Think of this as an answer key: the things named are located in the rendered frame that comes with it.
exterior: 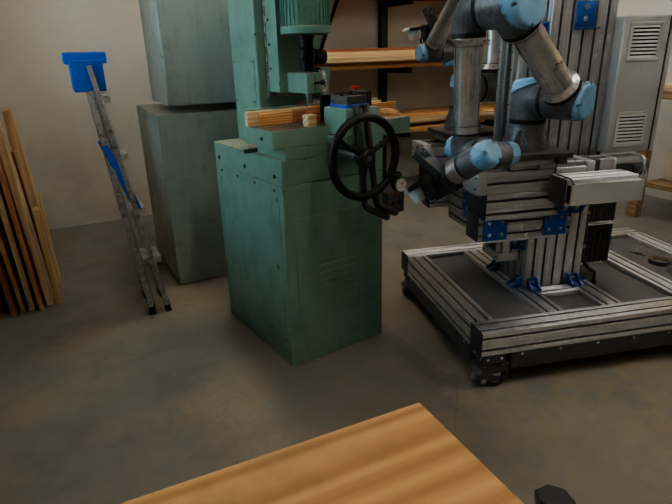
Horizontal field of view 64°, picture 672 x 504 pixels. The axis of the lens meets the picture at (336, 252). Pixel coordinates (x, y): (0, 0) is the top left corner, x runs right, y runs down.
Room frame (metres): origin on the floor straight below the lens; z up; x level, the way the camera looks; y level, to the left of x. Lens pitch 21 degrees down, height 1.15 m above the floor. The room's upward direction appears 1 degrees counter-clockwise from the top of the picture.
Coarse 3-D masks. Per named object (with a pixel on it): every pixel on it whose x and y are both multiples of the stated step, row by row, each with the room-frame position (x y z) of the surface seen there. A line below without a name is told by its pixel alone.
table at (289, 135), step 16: (256, 128) 1.88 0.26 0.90; (272, 128) 1.86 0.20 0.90; (288, 128) 1.85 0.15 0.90; (304, 128) 1.85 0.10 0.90; (320, 128) 1.89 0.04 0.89; (400, 128) 2.09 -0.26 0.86; (256, 144) 1.88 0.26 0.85; (272, 144) 1.78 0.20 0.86; (288, 144) 1.81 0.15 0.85; (304, 144) 1.85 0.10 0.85; (352, 144) 1.84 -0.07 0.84
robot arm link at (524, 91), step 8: (520, 80) 1.79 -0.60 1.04; (528, 80) 1.77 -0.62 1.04; (536, 80) 1.77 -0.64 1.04; (512, 88) 1.83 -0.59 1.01; (520, 88) 1.79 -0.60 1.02; (528, 88) 1.77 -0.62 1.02; (536, 88) 1.76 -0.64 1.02; (512, 96) 1.82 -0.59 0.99; (520, 96) 1.78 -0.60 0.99; (528, 96) 1.76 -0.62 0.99; (536, 96) 1.74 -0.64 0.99; (512, 104) 1.81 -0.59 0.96; (520, 104) 1.78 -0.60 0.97; (528, 104) 1.76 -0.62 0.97; (536, 104) 1.74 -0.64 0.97; (512, 112) 1.81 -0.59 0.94; (520, 112) 1.78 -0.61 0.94; (528, 112) 1.77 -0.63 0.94; (536, 112) 1.75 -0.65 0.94
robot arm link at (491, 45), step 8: (488, 32) 2.34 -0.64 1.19; (496, 32) 2.33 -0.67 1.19; (488, 40) 2.34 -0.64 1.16; (496, 40) 2.33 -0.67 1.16; (488, 48) 2.34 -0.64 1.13; (496, 48) 2.33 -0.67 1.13; (488, 56) 2.34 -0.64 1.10; (496, 56) 2.33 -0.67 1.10; (488, 64) 2.33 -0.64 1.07; (496, 64) 2.32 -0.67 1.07; (488, 72) 2.32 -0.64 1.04; (496, 72) 2.31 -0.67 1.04; (488, 80) 2.30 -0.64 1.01; (496, 80) 2.31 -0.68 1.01; (488, 88) 2.29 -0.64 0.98; (496, 88) 2.31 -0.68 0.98; (488, 96) 2.30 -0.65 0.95
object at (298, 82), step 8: (296, 72) 2.09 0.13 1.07; (304, 72) 2.07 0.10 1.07; (312, 72) 2.05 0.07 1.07; (320, 72) 2.04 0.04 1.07; (288, 80) 2.10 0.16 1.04; (296, 80) 2.05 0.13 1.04; (304, 80) 2.01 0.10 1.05; (312, 80) 2.01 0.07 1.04; (288, 88) 2.10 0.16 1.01; (296, 88) 2.05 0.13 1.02; (304, 88) 2.01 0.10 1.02; (312, 88) 2.01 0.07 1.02; (320, 88) 2.03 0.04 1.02
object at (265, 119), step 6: (384, 102) 2.25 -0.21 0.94; (390, 102) 2.26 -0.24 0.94; (258, 114) 1.94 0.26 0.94; (264, 114) 1.94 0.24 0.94; (270, 114) 1.95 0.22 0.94; (276, 114) 1.97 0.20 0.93; (282, 114) 1.98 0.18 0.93; (288, 114) 1.99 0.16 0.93; (258, 120) 1.94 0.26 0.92; (264, 120) 1.94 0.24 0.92; (270, 120) 1.95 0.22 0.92; (276, 120) 1.97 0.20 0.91; (282, 120) 1.98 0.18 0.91; (288, 120) 1.99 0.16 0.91
